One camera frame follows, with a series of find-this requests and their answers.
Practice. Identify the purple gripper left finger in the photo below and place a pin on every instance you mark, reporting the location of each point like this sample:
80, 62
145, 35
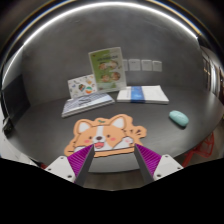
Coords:
75, 167

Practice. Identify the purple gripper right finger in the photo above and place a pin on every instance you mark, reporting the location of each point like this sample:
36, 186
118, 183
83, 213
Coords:
154, 166

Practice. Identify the corgi dog mouse pad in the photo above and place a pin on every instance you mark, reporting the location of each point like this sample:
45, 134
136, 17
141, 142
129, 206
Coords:
113, 136

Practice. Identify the teal computer mouse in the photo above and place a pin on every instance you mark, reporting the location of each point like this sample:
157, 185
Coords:
179, 118

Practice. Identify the striped grey book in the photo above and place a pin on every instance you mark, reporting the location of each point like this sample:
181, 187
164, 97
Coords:
85, 103

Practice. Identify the white book blue band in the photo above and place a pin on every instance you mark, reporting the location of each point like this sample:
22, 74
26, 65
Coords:
143, 94

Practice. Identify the white sticker card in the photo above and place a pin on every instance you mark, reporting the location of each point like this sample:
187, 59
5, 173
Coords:
81, 86

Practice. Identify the black monitor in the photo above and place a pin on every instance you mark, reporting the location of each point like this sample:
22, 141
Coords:
15, 100

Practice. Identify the green white standing poster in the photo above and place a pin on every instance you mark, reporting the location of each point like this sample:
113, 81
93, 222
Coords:
108, 69

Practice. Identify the red chair frame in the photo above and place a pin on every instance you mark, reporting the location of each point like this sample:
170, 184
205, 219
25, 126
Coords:
203, 149

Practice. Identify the white wall socket panel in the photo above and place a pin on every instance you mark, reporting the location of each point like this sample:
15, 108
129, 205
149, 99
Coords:
134, 65
146, 65
125, 64
157, 66

